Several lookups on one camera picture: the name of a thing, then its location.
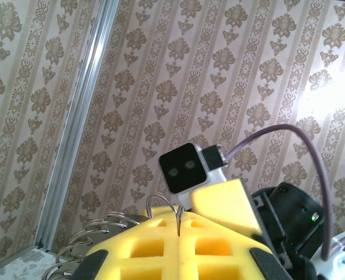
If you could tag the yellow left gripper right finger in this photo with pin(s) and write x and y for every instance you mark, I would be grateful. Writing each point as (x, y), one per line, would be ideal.
(219, 262)

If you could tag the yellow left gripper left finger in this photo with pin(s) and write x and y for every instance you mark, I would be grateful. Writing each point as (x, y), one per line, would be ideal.
(149, 233)

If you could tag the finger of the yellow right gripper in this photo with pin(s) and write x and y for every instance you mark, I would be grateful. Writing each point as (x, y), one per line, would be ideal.
(224, 204)

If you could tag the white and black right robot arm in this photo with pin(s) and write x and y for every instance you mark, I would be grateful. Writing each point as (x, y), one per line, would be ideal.
(344, 262)

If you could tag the floral print table cloth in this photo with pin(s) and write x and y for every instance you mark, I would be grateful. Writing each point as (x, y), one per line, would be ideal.
(14, 265)

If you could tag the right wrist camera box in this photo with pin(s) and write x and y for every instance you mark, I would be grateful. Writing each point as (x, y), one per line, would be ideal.
(181, 169)

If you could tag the aluminium right corner post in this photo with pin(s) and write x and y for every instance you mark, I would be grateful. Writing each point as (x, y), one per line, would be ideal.
(76, 116)

